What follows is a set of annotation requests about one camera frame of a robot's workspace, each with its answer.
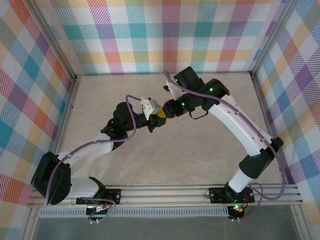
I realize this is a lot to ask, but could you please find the green controller circuit board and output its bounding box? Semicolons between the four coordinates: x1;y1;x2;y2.
86;205;111;219

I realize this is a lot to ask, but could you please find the controller board with lit LEDs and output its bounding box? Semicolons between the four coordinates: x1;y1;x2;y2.
229;204;245;214

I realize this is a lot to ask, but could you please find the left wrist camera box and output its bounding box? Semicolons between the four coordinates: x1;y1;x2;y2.
140;96;161;118

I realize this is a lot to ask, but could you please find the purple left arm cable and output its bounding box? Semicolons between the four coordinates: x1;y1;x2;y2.
44;94;145;225

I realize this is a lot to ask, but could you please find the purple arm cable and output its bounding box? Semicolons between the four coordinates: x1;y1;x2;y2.
164;71;288;223
44;94;145;225

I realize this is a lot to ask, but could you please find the aluminium table edge rail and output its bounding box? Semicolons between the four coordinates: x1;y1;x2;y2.
249;72;307;240
21;76;83;240

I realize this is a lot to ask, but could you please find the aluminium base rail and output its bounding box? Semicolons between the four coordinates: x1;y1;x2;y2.
27;184;303;208

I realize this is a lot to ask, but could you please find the white slotted cable duct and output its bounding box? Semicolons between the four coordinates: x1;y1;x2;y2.
39;209;230;217

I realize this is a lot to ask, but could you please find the aluminium frame post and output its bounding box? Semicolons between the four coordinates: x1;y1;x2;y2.
26;0;82;81
248;0;302;76

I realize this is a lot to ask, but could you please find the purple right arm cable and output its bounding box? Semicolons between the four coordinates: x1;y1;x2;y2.
164;71;288;223

